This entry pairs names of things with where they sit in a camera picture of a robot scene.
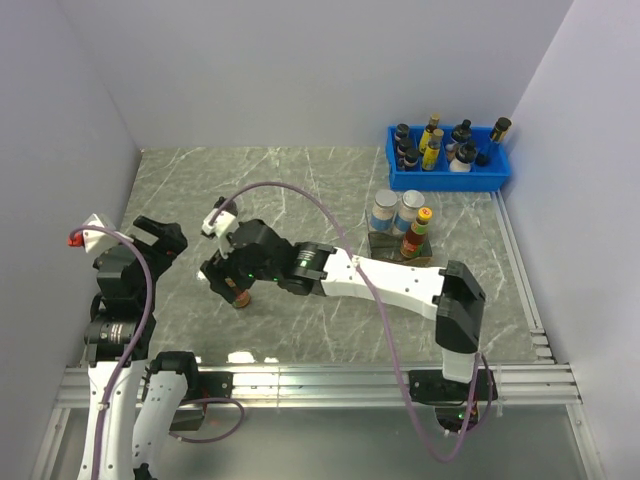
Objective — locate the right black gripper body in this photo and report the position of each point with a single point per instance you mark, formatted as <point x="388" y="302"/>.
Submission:
<point x="246" y="272"/>

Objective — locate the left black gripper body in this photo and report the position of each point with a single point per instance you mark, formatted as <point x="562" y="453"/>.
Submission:
<point x="160" y="257"/>

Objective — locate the red sauce bottle front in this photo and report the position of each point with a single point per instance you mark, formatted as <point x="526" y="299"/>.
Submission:
<point x="243" y="297"/>

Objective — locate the silver lid jar blue label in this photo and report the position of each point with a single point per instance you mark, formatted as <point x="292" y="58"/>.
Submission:
<point x="383" y="210"/>

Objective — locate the red sauce bottle yellow cap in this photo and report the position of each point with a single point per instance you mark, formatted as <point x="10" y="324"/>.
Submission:
<point x="416" y="235"/>

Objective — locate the black cap shaker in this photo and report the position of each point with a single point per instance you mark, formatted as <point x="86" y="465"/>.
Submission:
<point x="226" y="205"/>

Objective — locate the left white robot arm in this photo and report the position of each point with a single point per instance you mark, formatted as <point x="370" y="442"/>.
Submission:
<point x="133" y="400"/>

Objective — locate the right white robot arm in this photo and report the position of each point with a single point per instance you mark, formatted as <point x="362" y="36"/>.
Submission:
<point x="449" y="296"/>

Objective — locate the wooden tiered rack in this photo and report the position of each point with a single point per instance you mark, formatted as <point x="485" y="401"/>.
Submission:
<point x="385" y="247"/>

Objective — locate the dark bottle front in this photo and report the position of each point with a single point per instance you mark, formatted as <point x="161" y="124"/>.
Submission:
<point x="411" y="159"/>

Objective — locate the dark bottle middle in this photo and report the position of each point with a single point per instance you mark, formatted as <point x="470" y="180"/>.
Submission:
<point x="404" y="149"/>

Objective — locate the dark bottle in bin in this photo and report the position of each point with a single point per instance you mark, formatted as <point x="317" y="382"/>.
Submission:
<point x="402" y="135"/>

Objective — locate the blue plastic bin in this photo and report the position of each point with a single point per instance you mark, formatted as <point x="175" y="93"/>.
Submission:
<point x="489" y="178"/>

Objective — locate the yellow label bottle front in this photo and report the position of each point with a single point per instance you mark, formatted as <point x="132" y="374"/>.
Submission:
<point x="431" y="150"/>

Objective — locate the yellow label bottle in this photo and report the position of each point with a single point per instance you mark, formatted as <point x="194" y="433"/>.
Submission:
<point x="431" y="150"/>
<point x="431" y="126"/>

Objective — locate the yellow label bottle rear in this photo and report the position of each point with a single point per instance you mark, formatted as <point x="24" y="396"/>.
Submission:
<point x="431" y="126"/>

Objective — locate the black cap white bottle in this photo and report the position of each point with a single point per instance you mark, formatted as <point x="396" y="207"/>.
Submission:
<point x="464" y="158"/>

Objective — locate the black cap bottle rear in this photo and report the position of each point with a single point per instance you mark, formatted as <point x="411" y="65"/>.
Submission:
<point x="462" y="132"/>

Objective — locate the leaning black yellow bottle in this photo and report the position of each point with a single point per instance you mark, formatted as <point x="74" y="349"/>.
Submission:
<point x="489" y="150"/>

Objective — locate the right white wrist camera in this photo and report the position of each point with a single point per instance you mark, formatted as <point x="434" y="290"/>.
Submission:
<point x="218" y="226"/>

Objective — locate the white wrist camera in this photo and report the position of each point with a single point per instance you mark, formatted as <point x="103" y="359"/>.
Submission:
<point x="91" y="241"/>
<point x="218" y="226"/>

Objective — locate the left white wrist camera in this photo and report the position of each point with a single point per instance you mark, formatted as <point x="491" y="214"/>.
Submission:
<point x="91" y="241"/>

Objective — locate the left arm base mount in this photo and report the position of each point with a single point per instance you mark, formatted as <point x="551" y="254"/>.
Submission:
<point x="189" y="416"/>

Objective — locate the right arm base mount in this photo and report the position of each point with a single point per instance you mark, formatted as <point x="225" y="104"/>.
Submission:
<point x="430" y="388"/>

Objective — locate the aluminium frame rail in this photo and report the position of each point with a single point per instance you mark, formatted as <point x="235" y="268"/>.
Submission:
<point x="311" y="362"/>

